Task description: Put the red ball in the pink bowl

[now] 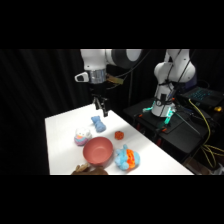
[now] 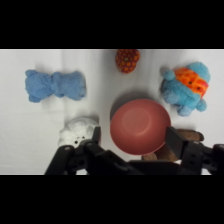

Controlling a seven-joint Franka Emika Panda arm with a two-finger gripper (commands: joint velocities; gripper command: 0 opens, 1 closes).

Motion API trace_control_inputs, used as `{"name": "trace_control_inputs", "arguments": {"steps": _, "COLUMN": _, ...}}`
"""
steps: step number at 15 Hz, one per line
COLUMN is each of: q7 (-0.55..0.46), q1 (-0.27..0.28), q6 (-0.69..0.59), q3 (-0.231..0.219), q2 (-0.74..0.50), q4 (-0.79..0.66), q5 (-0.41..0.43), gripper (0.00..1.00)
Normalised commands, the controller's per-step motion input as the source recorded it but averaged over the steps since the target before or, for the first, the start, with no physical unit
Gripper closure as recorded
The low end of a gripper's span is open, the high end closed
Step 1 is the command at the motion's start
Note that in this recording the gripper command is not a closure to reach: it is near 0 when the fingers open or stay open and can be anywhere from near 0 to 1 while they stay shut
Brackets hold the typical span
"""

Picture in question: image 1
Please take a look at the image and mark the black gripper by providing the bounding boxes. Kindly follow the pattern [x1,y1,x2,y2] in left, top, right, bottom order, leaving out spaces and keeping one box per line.
[89,81,110,118]

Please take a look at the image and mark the red ball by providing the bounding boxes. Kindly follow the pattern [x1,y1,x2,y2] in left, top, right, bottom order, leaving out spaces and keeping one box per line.
[114,130,125,141]

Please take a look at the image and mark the pink bowl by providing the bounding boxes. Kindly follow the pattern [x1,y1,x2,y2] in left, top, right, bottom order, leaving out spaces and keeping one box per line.
[82,136,115,168]

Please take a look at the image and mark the blue plush bone toy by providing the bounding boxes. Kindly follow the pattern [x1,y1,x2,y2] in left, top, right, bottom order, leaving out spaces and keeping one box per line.
[90,115,107,133]

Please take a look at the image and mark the white pastel plush toy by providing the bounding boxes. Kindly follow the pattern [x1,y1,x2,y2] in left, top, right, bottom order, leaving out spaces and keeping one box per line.
[73,127,93,147]

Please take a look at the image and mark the blue and orange plush toy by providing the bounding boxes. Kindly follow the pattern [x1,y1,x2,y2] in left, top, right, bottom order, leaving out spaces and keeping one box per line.
[114,143,141,173]

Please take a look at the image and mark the black curtain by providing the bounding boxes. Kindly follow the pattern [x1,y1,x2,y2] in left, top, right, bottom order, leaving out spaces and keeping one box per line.
[0,49,224,176]

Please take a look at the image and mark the brown plush toy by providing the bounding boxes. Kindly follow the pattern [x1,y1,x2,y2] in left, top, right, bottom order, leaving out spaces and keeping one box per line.
[70,162,110,176]

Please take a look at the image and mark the black robot stand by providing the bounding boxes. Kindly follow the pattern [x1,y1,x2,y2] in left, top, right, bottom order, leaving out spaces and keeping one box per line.
[123,97,224,165]

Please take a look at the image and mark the black laptop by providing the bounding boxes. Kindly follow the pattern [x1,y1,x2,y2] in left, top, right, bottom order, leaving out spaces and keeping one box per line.
[179,85,224,108]

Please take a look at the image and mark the yellow cable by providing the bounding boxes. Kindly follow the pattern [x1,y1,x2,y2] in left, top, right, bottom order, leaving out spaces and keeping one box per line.
[188,98,224,170]

